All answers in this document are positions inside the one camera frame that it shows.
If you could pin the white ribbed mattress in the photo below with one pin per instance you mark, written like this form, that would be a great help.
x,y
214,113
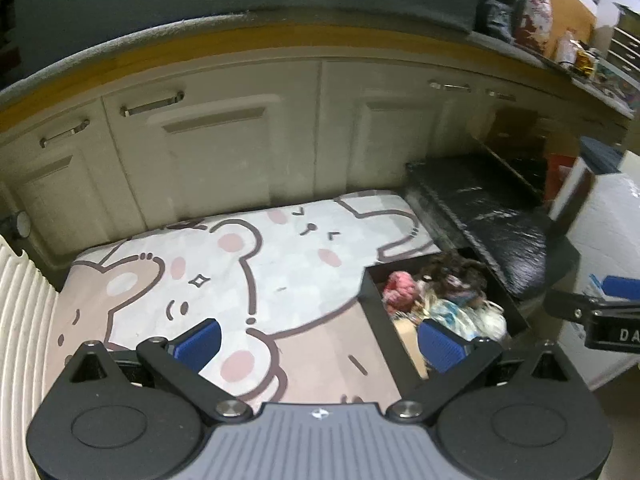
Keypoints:
x,y
27,303

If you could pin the red snack bag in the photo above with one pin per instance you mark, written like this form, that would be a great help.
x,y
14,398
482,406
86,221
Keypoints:
x,y
558,169

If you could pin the pink knitted toy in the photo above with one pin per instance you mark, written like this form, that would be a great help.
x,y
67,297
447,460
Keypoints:
x,y
402,293

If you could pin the cream cabinet fronts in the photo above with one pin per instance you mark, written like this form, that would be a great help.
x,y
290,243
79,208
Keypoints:
x,y
177,144

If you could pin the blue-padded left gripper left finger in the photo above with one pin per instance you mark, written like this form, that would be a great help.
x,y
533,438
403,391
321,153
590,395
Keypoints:
x,y
196,347

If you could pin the dark brown yarn scrunchie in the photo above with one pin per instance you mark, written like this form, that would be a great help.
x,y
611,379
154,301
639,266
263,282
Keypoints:
x,y
455,278

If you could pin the blue gold drawstring pouch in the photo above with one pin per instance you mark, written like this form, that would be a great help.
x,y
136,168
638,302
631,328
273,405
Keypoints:
x,y
455,318

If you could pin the white cardboard package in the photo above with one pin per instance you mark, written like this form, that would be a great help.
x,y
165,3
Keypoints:
x,y
600,203

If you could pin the cartoon bear floor mat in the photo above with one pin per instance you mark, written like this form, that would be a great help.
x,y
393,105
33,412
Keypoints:
x,y
282,283

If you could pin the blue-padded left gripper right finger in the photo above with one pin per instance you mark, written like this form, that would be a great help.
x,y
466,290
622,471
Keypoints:
x,y
441,348

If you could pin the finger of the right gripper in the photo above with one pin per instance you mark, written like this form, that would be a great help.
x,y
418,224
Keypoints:
x,y
619,287
570,307

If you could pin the black storage box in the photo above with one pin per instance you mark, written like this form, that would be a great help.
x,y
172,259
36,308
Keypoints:
x,y
425,311

